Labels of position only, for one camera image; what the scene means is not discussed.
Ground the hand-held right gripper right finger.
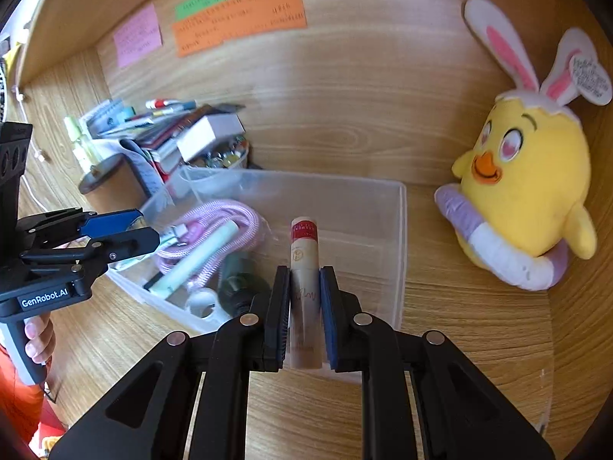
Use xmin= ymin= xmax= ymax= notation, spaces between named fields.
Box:
xmin=319 ymin=265 xmax=556 ymax=460

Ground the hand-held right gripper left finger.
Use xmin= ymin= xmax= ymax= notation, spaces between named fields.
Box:
xmin=48 ymin=264 xmax=293 ymax=460

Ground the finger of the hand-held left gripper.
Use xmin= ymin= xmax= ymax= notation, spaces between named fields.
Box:
xmin=16 ymin=207 xmax=145 ymax=246
xmin=20 ymin=227 xmax=161 ymax=279

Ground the beige tube with red label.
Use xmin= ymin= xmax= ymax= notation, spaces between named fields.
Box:
xmin=288 ymin=218 xmax=321 ymax=371

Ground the dark green bottle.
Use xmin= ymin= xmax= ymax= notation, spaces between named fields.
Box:
xmin=218 ymin=254 xmax=272 ymax=318

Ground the pale green tube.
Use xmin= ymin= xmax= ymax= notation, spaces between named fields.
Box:
xmin=151 ymin=229 xmax=239 ymax=298

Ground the white tape roll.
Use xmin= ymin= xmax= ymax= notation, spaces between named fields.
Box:
xmin=184 ymin=287 xmax=227 ymax=325

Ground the pink rope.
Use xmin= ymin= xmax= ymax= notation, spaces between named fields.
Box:
xmin=156 ymin=201 xmax=269 ymax=293

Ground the clear plastic storage box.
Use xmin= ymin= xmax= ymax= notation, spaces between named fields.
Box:
xmin=108 ymin=165 xmax=408 ymax=384

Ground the person's left hand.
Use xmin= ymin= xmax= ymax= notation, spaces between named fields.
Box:
xmin=24 ymin=314 xmax=57 ymax=370

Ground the brown ceramic mug with lid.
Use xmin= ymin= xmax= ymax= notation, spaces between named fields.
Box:
xmin=78 ymin=153 xmax=147 ymax=214

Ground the yellow-green spray bottle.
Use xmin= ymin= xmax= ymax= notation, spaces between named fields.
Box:
xmin=64 ymin=116 xmax=103 ymax=173

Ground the stack of books and papers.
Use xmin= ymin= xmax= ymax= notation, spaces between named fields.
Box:
xmin=79 ymin=98 xmax=216 ymax=197

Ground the orange garment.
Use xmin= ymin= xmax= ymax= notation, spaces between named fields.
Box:
xmin=0 ymin=345 xmax=63 ymax=446

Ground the white cardboard box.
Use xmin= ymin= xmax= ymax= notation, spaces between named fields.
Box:
xmin=176 ymin=112 xmax=243 ymax=163

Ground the pink paper note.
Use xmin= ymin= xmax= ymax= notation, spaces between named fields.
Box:
xmin=113 ymin=2 xmax=162 ymax=69

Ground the orange paper note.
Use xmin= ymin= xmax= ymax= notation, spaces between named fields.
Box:
xmin=172 ymin=0 xmax=308 ymax=58

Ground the yellow chick plush toy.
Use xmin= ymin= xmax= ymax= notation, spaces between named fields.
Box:
xmin=434 ymin=0 xmax=613 ymax=291

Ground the white cable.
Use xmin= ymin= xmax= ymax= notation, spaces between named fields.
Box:
xmin=14 ymin=84 xmax=51 ymax=164

